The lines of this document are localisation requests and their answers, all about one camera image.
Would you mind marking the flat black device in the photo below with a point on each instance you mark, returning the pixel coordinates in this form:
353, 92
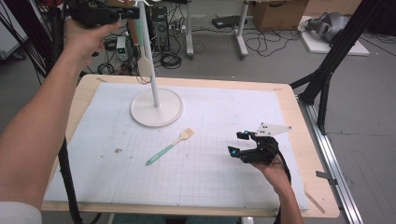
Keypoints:
227, 21

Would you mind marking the white grid mat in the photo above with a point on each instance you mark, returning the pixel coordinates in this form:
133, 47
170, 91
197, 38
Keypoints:
218, 102

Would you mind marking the person's left hand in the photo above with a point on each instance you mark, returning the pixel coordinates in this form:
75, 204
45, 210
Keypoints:
85, 43

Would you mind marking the person's white shirt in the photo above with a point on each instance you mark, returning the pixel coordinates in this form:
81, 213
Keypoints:
18, 214

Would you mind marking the white floor board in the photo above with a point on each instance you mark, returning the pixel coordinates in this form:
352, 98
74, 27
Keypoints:
317, 46

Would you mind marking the aluminium rail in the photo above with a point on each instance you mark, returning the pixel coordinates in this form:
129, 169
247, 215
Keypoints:
333, 168

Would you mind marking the person's right hand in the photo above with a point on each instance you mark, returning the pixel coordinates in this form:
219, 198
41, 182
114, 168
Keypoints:
277, 177

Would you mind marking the black frame post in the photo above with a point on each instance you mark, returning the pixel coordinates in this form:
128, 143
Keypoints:
339, 49
31, 37

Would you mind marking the grey headset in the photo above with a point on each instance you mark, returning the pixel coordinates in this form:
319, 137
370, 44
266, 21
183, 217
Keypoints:
331, 25

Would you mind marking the black computer tower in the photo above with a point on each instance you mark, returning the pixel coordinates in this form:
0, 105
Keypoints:
160, 29

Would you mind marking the cardboard box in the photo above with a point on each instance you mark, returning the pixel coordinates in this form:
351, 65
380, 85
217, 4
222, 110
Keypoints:
280, 15

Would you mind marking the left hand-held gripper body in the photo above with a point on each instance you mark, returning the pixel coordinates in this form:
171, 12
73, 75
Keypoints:
93, 14

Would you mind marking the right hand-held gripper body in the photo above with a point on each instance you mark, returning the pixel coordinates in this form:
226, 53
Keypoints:
264, 152

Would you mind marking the white hook stand rack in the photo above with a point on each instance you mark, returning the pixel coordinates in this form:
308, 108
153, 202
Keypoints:
155, 112

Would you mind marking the small bench power supply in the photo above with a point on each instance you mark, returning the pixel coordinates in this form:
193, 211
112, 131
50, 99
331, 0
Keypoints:
122, 48

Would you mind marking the white desk leg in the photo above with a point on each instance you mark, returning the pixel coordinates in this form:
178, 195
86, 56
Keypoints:
241, 34
189, 31

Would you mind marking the thin wooden stick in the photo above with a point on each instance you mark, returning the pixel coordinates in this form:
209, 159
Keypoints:
315, 202

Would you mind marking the white power strip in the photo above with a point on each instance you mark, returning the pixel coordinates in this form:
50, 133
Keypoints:
177, 29

